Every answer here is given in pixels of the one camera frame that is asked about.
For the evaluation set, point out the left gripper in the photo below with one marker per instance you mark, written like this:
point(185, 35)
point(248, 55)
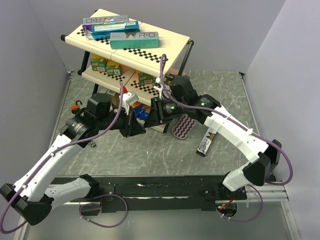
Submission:
point(136, 127)

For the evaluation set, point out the blue toothpaste box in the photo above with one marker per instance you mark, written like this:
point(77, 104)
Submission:
point(103, 31)

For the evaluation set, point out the green carton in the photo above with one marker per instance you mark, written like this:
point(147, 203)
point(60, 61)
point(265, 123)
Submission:
point(98, 63)
point(144, 78)
point(113, 68)

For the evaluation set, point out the orange black padlock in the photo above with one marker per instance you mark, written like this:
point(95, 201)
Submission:
point(77, 108)

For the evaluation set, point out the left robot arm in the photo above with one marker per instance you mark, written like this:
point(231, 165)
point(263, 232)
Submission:
point(31, 196)

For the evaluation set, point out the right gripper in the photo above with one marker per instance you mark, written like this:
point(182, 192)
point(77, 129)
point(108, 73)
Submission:
point(158, 116)

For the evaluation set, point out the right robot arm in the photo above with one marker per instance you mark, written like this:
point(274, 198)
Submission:
point(180, 98)

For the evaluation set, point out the teal R&O box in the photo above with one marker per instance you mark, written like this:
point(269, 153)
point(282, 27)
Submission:
point(138, 40)

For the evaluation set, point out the purple wavy sponge pad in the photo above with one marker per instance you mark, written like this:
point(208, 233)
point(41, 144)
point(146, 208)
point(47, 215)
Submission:
point(183, 127)

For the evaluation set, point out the purple R&O box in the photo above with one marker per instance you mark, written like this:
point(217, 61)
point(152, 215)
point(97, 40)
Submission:
point(87, 23)

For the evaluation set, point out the beige three-tier shelf rack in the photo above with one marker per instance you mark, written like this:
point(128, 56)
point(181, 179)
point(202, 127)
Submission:
point(177, 48)

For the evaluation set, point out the black base frame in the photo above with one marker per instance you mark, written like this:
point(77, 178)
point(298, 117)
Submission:
point(162, 192)

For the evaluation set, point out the green carton far left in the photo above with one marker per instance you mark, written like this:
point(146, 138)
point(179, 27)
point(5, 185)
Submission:
point(98, 63)

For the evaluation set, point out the blue snack bag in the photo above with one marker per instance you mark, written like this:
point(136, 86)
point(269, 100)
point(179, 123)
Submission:
point(141, 110)

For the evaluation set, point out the black R&O box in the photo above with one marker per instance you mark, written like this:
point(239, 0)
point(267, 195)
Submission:
point(206, 141)

